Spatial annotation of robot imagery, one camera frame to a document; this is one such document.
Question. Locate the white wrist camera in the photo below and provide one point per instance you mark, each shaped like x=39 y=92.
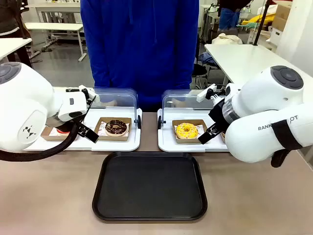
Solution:
x=89 y=94
x=205 y=94

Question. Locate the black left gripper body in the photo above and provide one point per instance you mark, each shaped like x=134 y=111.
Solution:
x=65 y=125

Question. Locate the beige fabric bag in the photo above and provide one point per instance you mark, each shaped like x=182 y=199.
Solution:
x=227 y=39

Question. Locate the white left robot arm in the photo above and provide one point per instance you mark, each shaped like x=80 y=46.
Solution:
x=24 y=110

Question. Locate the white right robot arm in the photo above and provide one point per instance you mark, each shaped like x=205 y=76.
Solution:
x=256 y=137

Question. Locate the clear display case lid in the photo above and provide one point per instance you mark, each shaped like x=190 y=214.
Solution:
x=122 y=98
x=181 y=98

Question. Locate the black plastic serving tray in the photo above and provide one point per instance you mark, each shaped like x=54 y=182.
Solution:
x=149 y=186

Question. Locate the white table with grey leg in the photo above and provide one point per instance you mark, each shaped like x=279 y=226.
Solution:
x=9 y=46

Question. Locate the white storage box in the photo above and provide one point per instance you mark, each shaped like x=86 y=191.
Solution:
x=276 y=36

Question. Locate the person in blue apron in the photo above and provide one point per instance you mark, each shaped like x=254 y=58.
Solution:
x=228 y=14

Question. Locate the person's right hand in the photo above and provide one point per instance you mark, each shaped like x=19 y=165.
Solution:
x=108 y=101

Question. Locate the white table with frame legs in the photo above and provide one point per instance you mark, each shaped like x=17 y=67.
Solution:
x=53 y=27

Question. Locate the brown cardboard donut tray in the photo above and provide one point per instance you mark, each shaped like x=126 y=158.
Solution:
x=113 y=138
x=188 y=141
x=223 y=137
x=50 y=137

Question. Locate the yellow glazed sprinkled donut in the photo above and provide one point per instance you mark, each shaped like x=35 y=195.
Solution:
x=186 y=131

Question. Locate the blue cloth on chair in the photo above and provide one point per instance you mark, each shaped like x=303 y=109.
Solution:
x=207 y=60

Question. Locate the white shelf table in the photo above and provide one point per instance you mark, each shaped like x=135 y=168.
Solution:
x=56 y=7

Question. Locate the black metal pole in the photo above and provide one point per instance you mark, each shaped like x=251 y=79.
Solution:
x=261 y=22

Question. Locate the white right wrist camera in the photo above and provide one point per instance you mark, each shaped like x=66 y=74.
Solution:
x=205 y=94

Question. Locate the person in dark clothes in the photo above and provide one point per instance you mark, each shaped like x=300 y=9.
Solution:
x=9 y=17

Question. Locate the white printed paper liner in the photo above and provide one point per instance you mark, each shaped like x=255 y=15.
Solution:
x=201 y=129
x=53 y=132
x=101 y=132

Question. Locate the yellow fabric bundle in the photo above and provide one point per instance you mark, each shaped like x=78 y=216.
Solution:
x=260 y=19

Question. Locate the large white table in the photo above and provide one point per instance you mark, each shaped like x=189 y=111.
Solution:
x=244 y=61

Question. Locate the person in blue hoodie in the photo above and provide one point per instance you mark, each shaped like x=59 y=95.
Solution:
x=139 y=49

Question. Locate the black office chair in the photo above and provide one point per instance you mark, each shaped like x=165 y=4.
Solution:
x=199 y=71

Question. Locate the chocolate sprinkled donut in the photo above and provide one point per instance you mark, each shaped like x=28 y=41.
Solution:
x=116 y=127

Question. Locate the red glazed donut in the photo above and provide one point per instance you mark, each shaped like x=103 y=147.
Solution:
x=62 y=132

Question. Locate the brown cardboard box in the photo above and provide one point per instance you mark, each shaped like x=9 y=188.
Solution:
x=282 y=16

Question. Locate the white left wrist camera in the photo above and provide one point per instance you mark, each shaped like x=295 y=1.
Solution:
x=89 y=94

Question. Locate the person's left hand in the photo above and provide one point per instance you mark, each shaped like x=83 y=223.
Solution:
x=176 y=101

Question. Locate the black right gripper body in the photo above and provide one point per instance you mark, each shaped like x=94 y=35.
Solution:
x=218 y=111

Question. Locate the white display case base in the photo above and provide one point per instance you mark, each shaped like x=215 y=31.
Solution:
x=168 y=144
x=117 y=145

